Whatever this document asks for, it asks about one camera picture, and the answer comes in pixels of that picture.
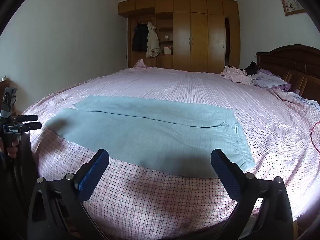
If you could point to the pink crumpled clothes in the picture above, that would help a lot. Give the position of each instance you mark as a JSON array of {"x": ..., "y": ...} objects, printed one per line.
[{"x": 237, "y": 76}]

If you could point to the light blue crumpled cloth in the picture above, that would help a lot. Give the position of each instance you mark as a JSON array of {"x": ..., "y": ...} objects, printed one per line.
[{"x": 310, "y": 103}]

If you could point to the wooden wardrobe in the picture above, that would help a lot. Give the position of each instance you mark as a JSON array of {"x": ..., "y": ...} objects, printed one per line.
[{"x": 197, "y": 42}]

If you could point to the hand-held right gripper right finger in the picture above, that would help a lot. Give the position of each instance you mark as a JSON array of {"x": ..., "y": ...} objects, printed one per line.
[{"x": 225, "y": 177}]

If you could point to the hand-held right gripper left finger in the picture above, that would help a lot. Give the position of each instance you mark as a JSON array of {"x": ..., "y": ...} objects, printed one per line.
[{"x": 92, "y": 177}]

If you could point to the black garment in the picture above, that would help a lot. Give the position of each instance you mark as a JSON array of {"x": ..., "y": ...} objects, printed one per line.
[{"x": 251, "y": 68}]

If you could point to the red and white box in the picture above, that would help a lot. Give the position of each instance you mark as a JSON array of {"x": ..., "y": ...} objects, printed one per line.
[{"x": 167, "y": 50}]

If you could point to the beige hanging jacket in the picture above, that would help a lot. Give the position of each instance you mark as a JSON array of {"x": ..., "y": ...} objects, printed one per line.
[{"x": 152, "y": 42}]

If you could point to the purple ruffled pillow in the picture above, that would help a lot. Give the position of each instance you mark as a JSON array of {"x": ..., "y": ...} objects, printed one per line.
[{"x": 267, "y": 80}]

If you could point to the dark wooden headboard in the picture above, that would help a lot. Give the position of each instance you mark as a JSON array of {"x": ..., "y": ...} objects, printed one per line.
[{"x": 295, "y": 62}]

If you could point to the dark hanging jacket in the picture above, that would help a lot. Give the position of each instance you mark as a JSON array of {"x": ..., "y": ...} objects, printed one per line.
[{"x": 140, "y": 37}]

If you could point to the light blue pants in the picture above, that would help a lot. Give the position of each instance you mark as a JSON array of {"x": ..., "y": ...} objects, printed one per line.
[{"x": 150, "y": 135}]

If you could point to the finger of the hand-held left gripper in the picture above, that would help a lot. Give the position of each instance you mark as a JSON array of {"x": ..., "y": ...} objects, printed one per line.
[
  {"x": 31, "y": 126},
  {"x": 27, "y": 118}
]

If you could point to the person's left hand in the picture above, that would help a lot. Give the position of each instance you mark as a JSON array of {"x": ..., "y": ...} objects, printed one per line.
[{"x": 13, "y": 151}]

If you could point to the bed with pink checked sheet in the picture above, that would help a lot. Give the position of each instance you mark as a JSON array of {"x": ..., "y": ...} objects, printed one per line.
[{"x": 175, "y": 90}]

